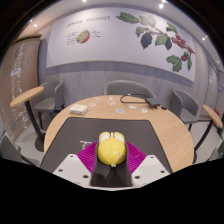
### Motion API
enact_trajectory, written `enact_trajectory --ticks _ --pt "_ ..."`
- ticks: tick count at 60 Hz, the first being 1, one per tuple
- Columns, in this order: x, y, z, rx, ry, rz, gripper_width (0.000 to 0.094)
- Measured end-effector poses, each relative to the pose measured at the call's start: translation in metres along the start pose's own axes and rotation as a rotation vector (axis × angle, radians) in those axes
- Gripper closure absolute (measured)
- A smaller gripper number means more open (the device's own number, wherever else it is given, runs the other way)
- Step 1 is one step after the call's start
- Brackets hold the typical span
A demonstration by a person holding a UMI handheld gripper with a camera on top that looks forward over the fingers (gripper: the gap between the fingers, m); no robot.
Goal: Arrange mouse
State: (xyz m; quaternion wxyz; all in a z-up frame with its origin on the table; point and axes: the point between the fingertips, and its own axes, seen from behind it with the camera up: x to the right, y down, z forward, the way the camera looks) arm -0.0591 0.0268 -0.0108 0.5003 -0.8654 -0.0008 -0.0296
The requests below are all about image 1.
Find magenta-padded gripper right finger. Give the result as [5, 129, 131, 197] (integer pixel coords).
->
[124, 142, 172, 188]

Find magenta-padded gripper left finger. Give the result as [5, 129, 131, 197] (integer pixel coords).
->
[52, 141, 101, 188]

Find yellow and white computer mouse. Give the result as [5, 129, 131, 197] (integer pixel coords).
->
[96, 131, 128, 167]

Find dark grey mouse pad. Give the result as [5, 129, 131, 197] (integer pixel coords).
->
[39, 116, 173, 174]

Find grey upholstered chair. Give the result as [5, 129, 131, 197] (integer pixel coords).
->
[32, 78, 65, 130]
[169, 87, 208, 133]
[103, 79, 157, 100]

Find round wooden side table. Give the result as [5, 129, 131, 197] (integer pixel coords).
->
[193, 104, 224, 155]
[9, 85, 46, 144]

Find grey door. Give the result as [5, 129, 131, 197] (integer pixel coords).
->
[206, 59, 218, 108]

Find ceiling spot lights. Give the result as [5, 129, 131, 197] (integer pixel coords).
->
[31, 0, 209, 42]

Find black cable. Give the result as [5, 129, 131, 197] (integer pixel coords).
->
[119, 93, 168, 110]

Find tall wooden wall panel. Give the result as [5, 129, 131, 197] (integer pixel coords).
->
[0, 33, 44, 144]

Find white plant wall mural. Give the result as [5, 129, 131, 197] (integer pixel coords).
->
[45, 7, 197, 83]

